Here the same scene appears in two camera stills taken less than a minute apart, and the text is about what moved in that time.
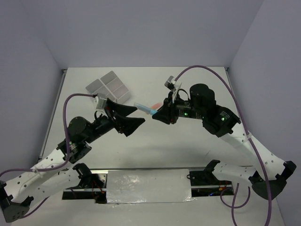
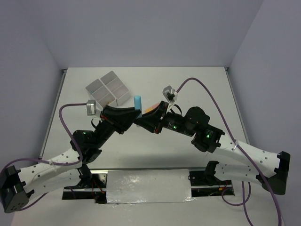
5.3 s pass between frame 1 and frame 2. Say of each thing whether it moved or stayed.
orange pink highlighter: stayed
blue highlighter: moved
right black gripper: moved
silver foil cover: stayed
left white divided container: stayed
